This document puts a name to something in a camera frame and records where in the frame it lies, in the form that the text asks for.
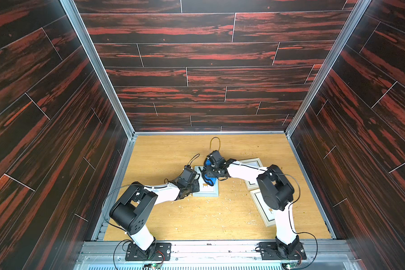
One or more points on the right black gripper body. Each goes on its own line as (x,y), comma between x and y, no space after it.
(208,169)

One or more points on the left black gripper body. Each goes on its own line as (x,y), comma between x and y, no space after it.
(193,188)

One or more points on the blue microfiber cloth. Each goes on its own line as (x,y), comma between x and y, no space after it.
(207,173)

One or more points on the light green picture frame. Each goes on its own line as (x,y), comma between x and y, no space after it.
(206,191)

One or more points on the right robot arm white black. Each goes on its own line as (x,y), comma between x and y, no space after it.
(277,193)

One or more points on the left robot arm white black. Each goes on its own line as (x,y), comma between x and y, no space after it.
(134,207)

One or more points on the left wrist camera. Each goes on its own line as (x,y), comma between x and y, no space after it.
(188,175)

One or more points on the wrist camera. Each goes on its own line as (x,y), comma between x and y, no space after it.
(214,159)
(188,175)

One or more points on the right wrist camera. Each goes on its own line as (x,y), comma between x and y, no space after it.
(214,159)

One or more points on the cream middle picture frame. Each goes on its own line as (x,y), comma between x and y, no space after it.
(251,183)

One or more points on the cream picture frame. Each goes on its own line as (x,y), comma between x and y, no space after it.
(251,183)
(265,211)

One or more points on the cream near picture frame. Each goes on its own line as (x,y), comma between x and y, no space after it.
(265,211)

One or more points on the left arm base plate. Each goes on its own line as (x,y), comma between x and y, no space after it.
(158,251)

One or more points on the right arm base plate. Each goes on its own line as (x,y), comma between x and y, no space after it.
(272,251)

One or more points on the aluminium front rail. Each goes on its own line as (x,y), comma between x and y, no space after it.
(219,255)

